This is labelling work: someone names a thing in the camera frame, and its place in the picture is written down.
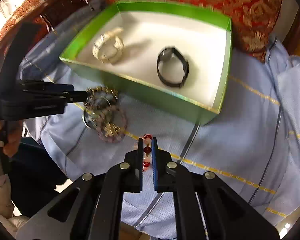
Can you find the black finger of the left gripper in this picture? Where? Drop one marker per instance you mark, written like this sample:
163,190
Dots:
76,96

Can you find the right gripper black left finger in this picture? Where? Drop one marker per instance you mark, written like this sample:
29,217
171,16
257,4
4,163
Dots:
133,174

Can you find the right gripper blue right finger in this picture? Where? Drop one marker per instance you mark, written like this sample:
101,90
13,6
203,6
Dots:
160,158

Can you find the silver bangle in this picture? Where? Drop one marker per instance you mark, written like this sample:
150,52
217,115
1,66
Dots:
93,109

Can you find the gold flower brooch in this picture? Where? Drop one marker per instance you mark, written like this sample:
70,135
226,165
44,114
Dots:
111,130

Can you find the left hand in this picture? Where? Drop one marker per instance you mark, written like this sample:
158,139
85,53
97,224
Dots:
13,139

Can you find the white wristwatch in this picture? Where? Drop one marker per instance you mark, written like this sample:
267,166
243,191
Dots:
108,48

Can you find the light blue cloth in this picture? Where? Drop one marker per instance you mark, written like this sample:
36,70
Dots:
253,144

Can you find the dark wooden chair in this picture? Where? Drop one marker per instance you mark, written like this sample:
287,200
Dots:
60,21

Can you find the black wristwatch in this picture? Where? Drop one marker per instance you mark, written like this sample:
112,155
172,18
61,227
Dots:
168,60

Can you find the green cardboard box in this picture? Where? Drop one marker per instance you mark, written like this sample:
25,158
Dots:
202,36

